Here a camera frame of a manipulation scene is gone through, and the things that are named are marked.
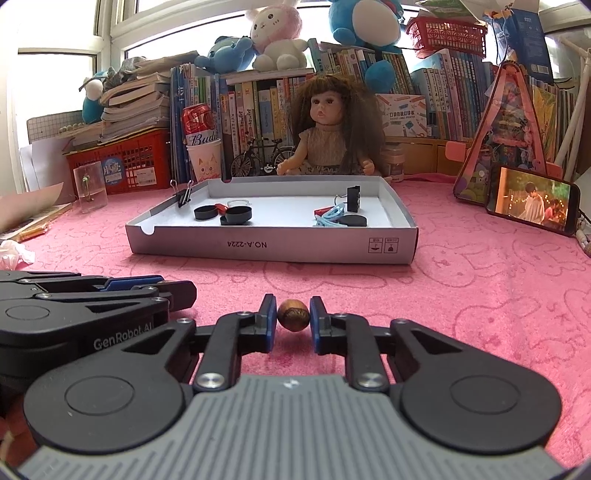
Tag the blue hair clip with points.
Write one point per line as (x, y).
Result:
(333, 210)
(325, 222)

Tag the yellow wooden desk organizer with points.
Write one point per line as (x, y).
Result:
(429, 154)

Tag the blue paper bag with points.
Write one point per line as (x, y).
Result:
(526, 41)

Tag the miniature black bicycle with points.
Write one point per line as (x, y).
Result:
(268, 168)

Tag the blue and white plush toy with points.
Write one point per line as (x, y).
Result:
(92, 108)

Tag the orange packet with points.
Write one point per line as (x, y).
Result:
(34, 230)

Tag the stack of books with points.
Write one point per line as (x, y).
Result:
(134, 110)

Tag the pink bunny plush toy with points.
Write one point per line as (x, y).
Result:
(277, 27)

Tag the grey cardboard box lid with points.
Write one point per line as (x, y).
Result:
(207, 244)

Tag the white printed cardboard box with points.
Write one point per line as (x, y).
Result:
(401, 115)

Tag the brown-haired doll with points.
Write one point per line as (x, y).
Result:
(323, 106)

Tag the white plastic pipe frame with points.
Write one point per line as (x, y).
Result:
(577, 110)

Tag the open book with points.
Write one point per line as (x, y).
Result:
(27, 217)

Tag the small glass jar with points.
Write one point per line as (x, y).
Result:
(394, 164)

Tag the white cat paper cup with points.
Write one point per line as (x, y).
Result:
(205, 161)

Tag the white paper sheet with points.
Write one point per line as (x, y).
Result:
(44, 166)

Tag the red beer can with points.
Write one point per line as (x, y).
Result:
(198, 122)

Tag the white window frame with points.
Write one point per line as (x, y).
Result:
(111, 27)

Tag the black binder clip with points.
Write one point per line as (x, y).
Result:
(353, 198)
(184, 196)

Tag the red plastic basket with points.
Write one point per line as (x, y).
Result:
(443, 37)

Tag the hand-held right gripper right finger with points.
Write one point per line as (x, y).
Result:
(317, 325)

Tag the pink rabbit-print tablecloth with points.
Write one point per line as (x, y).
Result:
(461, 286)

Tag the pink triangular pencil case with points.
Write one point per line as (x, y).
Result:
(508, 120)

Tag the white grid board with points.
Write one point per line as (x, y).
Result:
(46, 127)

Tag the green packet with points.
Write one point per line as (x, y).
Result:
(448, 9)

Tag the crumpled white tissue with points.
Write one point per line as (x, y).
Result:
(14, 256)

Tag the large blue plush toy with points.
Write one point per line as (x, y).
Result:
(369, 18)

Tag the black smartphone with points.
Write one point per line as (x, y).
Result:
(531, 198)

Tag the clear glass mug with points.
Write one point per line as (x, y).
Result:
(90, 194)

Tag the person's left hand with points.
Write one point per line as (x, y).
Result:
(14, 438)

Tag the blue plush toy lying down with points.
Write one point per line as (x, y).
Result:
(228, 55)

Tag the brown nut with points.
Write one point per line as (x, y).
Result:
(293, 314)

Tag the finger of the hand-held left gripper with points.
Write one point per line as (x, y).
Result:
(69, 284)
(138, 295)

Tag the red plastic crate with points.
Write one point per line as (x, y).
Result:
(138, 157)

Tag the row of upright books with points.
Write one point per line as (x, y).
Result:
(258, 110)

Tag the dark grey stuffed toy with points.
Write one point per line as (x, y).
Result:
(122, 71)

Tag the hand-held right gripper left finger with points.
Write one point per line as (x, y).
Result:
(270, 325)

